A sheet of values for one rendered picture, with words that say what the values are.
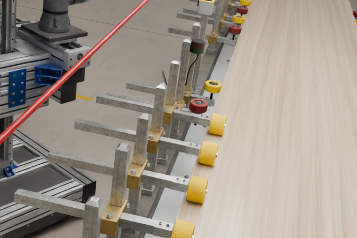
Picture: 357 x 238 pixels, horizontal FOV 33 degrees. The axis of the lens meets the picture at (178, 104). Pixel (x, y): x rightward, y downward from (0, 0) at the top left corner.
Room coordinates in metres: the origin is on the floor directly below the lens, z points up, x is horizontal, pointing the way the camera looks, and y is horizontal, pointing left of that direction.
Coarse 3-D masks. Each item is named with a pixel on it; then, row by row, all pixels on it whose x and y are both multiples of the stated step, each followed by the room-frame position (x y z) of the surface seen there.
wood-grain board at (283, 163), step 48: (288, 0) 4.58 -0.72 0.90; (336, 0) 4.83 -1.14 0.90; (240, 48) 3.23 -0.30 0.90; (288, 48) 3.36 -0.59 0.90; (336, 48) 3.50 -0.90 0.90; (240, 96) 2.53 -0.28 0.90; (288, 96) 2.62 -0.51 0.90; (336, 96) 2.71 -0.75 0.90; (240, 144) 2.06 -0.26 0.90; (288, 144) 2.12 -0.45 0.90; (336, 144) 2.18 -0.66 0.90; (240, 192) 1.71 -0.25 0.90; (288, 192) 1.76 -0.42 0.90; (336, 192) 1.81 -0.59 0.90
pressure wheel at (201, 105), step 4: (192, 100) 2.39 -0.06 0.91; (196, 100) 2.40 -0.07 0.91; (200, 100) 2.41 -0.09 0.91; (204, 100) 2.41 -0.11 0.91; (192, 104) 2.36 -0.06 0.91; (196, 104) 2.36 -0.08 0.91; (200, 104) 2.37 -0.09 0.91; (204, 104) 2.37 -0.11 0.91; (192, 108) 2.35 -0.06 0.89; (196, 108) 2.35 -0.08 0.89; (200, 108) 2.35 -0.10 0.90; (204, 108) 2.35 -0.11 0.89; (196, 112) 2.34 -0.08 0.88; (200, 112) 2.35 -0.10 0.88; (204, 112) 2.36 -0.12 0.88; (196, 124) 2.38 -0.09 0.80
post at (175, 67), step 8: (176, 64) 2.17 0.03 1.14; (176, 72) 2.17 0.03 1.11; (168, 80) 2.17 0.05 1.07; (176, 80) 2.17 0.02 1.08; (168, 88) 2.17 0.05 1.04; (176, 88) 2.19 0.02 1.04; (168, 96) 2.17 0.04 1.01; (168, 104) 2.17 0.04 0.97; (168, 128) 2.17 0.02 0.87; (168, 136) 2.17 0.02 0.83; (160, 152) 2.17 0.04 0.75
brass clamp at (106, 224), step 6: (126, 198) 1.48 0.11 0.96; (108, 204) 1.43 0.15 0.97; (126, 204) 1.46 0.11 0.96; (108, 210) 1.40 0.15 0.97; (114, 210) 1.40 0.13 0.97; (120, 210) 1.41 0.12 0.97; (102, 216) 1.37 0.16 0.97; (114, 216) 1.38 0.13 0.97; (120, 216) 1.39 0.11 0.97; (102, 222) 1.36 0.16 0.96; (108, 222) 1.35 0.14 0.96; (114, 222) 1.35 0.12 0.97; (102, 228) 1.36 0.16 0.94; (108, 228) 1.35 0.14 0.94; (114, 228) 1.35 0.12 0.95; (108, 234) 1.35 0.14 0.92; (114, 234) 1.35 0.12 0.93
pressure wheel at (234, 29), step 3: (231, 27) 3.60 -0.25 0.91; (234, 27) 3.61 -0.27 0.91; (237, 27) 3.63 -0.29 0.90; (240, 27) 3.62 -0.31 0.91; (228, 30) 3.61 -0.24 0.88; (231, 30) 3.59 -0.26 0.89; (234, 30) 3.58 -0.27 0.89; (237, 30) 3.58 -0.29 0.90; (240, 30) 3.60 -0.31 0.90; (234, 33) 3.58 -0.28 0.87; (237, 33) 3.58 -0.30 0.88; (234, 36) 3.62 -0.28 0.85
